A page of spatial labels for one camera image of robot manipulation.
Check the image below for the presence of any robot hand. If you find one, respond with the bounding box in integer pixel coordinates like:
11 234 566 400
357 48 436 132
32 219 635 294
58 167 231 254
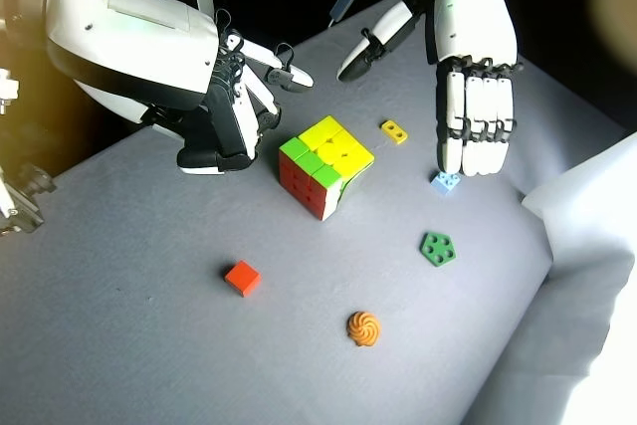
336 0 524 178
44 0 316 176

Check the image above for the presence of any multicoloured puzzle cube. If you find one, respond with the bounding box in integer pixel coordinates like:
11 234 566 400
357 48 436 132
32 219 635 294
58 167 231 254
277 114 376 222

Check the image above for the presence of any orange square block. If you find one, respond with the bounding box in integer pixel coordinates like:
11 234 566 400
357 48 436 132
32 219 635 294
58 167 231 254
223 259 263 299

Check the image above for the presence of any yellow two-hole block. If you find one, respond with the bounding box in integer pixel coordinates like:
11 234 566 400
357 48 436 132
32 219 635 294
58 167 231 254
380 118 409 146

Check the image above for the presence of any light blue toy brick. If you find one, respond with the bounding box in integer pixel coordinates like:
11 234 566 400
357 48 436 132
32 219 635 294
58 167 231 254
430 170 462 197

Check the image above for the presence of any green pentagon block with holes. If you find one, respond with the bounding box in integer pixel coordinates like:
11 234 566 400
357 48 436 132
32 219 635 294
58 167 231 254
419 231 459 267

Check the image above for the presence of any white sheet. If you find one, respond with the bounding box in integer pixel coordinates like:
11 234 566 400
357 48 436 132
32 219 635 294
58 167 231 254
462 130 637 425

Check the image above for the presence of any grey table cloth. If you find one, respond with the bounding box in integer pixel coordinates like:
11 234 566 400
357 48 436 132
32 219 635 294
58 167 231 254
0 0 628 425

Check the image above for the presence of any orange swirl cookie toy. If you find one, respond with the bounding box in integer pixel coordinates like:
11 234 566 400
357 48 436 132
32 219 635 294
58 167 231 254
345 311 383 348

